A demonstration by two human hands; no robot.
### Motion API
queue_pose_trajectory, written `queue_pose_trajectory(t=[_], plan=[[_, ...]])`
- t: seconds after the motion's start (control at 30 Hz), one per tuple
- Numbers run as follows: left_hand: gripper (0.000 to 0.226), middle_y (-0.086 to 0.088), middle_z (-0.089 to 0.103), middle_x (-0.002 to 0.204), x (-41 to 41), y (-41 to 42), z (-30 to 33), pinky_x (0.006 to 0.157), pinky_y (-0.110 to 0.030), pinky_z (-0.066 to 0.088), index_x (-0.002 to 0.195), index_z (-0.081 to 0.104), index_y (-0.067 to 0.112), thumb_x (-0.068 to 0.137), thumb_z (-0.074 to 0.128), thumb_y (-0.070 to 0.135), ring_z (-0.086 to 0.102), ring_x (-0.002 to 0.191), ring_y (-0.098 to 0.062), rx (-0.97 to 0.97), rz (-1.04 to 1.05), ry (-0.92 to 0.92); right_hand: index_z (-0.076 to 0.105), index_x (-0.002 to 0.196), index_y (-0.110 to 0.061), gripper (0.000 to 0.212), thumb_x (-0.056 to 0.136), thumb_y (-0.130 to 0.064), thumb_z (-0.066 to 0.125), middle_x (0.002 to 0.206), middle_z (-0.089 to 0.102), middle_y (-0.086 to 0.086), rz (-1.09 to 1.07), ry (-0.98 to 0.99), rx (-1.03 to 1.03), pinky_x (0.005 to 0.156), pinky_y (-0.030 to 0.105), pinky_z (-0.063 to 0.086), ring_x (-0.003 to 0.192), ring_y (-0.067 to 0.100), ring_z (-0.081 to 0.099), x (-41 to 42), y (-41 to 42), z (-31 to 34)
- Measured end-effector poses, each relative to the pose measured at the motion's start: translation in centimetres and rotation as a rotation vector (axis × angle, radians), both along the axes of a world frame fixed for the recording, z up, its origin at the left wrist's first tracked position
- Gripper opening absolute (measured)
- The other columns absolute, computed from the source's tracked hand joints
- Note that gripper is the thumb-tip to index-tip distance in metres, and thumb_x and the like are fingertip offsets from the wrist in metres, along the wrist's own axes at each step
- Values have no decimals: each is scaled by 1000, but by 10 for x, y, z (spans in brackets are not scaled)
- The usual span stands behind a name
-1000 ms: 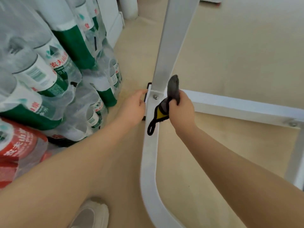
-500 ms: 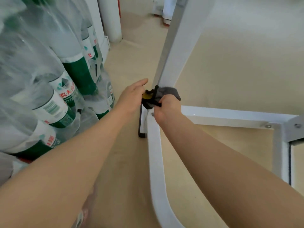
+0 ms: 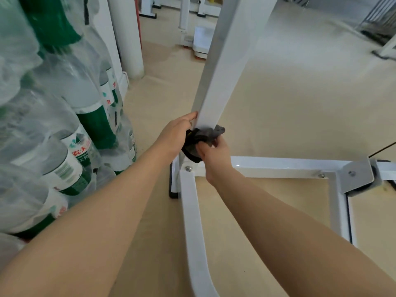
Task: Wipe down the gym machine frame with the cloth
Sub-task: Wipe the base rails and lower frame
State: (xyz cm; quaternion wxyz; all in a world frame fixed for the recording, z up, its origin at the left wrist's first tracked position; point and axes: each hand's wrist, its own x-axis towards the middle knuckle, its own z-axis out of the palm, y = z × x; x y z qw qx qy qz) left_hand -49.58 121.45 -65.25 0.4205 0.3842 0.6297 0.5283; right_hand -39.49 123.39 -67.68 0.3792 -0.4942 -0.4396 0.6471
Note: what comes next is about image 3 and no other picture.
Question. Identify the white bench frame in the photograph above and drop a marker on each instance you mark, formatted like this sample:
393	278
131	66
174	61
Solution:
388	50

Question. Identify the white vertical pipe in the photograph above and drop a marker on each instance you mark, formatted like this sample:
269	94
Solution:
127	33

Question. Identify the white flat floor platform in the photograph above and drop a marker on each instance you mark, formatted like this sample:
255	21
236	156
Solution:
202	40

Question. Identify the person's right forearm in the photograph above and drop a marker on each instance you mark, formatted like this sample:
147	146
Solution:
294	238

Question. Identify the person's left hand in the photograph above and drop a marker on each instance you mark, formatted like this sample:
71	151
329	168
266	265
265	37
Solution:
173	136

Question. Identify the person's right hand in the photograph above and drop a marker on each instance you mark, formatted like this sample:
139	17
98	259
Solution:
218	160

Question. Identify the white gym machine frame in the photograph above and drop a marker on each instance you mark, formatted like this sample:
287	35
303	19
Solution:
216	74

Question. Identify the dark grey cleaning cloth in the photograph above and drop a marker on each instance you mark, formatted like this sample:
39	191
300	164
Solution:
198	136

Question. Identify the red fire extinguisher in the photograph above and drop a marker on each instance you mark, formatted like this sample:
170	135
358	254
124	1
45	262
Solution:
138	21

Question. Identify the black metal rack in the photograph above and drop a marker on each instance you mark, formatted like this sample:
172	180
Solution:
380	21

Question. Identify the person's left forearm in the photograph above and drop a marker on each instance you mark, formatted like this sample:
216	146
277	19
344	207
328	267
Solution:
83	231

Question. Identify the stack of water bottle packs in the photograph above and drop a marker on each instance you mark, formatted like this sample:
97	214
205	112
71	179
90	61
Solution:
46	120

